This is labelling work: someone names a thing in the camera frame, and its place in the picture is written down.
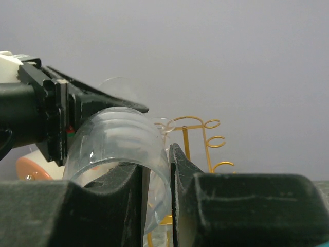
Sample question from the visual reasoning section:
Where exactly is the gold wire glass rack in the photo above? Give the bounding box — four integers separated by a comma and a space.
146, 116, 237, 247

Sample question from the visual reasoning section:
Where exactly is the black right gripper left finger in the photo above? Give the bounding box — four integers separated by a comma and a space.
1, 163, 150, 246

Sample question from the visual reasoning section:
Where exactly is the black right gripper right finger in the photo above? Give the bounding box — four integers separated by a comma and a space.
170, 144, 328, 246

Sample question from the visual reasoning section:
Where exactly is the white orange bread box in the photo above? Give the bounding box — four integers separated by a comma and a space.
16, 150, 64, 181

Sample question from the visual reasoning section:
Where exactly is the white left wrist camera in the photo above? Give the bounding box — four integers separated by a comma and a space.
0, 51, 33, 83

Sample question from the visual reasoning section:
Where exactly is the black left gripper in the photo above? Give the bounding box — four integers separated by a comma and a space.
1, 58, 149, 166

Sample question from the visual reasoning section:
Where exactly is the clear wine glass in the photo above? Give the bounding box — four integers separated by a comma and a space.
98, 77, 145, 103
151, 117, 176, 142
63, 107, 171, 234

